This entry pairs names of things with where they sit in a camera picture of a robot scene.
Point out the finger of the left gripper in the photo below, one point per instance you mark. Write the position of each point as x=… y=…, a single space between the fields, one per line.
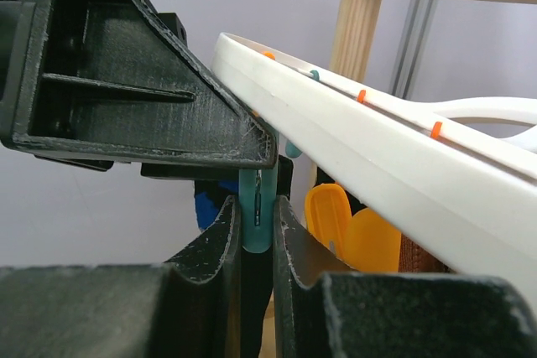
x=94 y=82

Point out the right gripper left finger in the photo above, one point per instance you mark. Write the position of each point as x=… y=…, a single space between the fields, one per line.
x=188 y=306

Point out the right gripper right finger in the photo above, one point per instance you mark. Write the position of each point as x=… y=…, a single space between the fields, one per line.
x=325 y=309

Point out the teal clothes peg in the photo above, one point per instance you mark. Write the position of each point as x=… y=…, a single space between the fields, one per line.
x=257 y=194

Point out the white plastic clip hanger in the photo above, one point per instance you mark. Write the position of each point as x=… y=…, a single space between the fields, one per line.
x=457 y=177

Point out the orange clothes peg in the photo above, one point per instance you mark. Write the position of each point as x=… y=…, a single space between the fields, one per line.
x=364 y=240

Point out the brown hanging sock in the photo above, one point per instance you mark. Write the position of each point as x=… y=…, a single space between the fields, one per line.
x=414 y=258

